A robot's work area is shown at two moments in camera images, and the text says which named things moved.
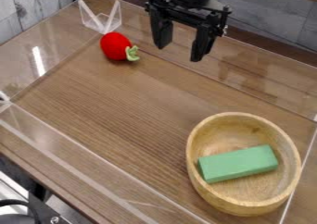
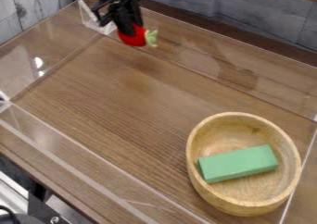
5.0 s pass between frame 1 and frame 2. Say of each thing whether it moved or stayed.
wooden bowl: stayed
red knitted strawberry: moved
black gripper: moved
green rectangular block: stayed
